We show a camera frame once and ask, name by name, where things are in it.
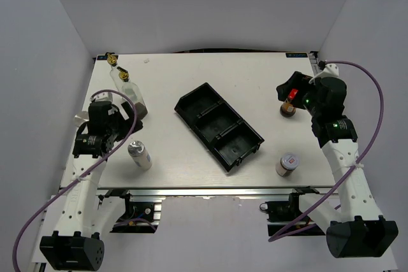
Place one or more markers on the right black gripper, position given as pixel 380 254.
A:
pixel 297 81

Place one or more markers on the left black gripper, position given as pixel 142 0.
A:
pixel 127 124

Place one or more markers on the red-lid sauce jar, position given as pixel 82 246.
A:
pixel 287 109

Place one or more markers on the glass bottle with dark sauce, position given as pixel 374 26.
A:
pixel 132 91

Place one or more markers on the silver-lid white seasoning bottle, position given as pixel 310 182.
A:
pixel 140 155

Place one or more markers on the clear glass gold-spout bottle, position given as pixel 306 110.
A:
pixel 114 73

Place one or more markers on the white-label lid spice jar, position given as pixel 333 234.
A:
pixel 287 164

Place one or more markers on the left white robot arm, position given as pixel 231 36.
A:
pixel 76 242

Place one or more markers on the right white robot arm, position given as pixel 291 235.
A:
pixel 358 228

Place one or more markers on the black three-compartment tray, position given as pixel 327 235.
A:
pixel 226 135

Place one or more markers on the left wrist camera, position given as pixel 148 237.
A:
pixel 102 99

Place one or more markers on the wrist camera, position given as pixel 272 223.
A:
pixel 102 99
pixel 323 70

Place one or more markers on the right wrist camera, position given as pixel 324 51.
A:
pixel 323 70

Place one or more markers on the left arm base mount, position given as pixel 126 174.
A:
pixel 141 215

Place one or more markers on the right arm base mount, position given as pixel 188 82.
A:
pixel 281 213

